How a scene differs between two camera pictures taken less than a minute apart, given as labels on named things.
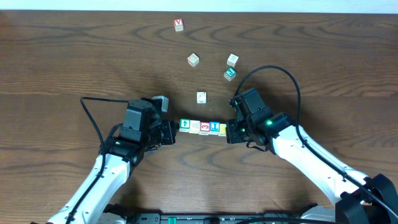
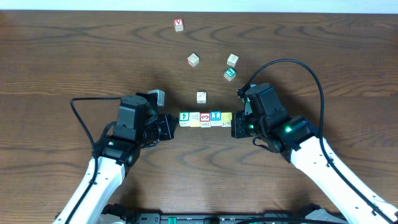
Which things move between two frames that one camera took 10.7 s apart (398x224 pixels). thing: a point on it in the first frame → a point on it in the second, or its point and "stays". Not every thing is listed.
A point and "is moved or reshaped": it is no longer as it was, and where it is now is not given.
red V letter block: x=179 y=24 stays
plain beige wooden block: x=194 y=127 → x=194 y=119
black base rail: x=137 y=214 stays
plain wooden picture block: x=232 y=60 stays
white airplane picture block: x=201 y=98 stays
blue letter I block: x=214 y=128 → x=216 y=117
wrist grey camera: x=165 y=103 → x=160 y=96
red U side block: x=193 y=60 stays
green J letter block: x=229 y=74 stays
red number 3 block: x=204 y=128 → x=205 y=119
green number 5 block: x=185 y=125 is moved or reshaped
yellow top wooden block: x=222 y=129 → x=226 y=118
